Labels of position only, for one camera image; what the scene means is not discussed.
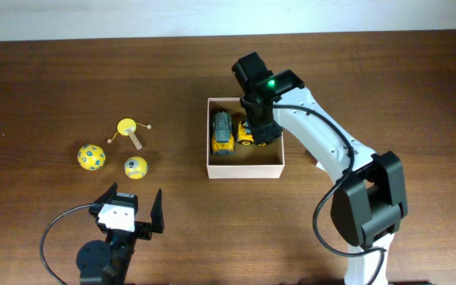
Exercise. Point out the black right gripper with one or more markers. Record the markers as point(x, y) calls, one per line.
point(264, 132)

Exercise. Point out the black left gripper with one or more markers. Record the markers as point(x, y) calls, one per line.
point(146, 229)

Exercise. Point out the yellow toy dump truck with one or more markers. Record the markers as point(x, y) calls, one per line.
point(243, 135)

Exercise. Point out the yellow toy truck grey cab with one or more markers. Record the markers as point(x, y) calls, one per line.
point(222, 140)

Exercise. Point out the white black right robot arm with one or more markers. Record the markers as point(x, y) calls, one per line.
point(359, 216)

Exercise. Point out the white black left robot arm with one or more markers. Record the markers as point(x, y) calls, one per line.
point(107, 261)

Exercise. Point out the yellow minion ball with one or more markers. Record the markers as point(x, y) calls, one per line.
point(135, 167)

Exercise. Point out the white cardboard box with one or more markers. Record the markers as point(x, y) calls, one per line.
point(246, 162)

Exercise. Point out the yellow ball blue letters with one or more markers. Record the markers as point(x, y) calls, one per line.
point(91, 157)

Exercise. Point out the yellow wooden rattle drum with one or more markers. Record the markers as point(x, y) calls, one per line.
point(127, 127)

